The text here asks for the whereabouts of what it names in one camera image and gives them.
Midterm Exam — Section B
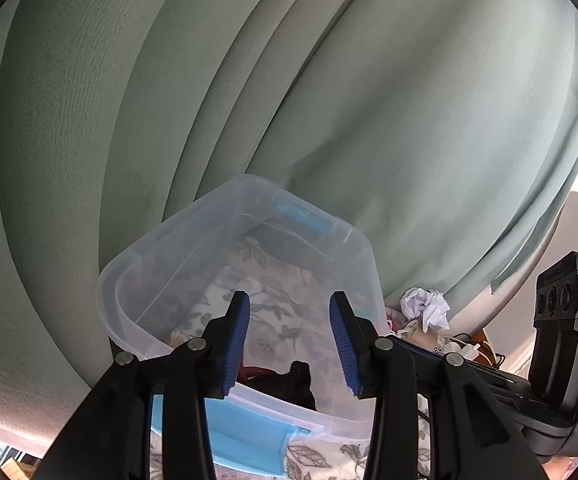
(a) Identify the green curtain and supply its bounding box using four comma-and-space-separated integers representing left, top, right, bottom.
0, 0, 578, 445

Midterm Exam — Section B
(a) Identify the black fabric hair accessory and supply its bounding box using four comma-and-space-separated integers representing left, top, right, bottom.
238, 361, 316, 411

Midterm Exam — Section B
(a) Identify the white paper ball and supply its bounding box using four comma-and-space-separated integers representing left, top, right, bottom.
400, 287, 450, 333

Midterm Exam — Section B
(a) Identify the clear plastic storage bin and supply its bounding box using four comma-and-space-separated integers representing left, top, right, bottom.
97, 176, 389, 479

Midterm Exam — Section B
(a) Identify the white cable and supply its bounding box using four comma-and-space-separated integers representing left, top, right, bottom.
438, 336, 485, 361

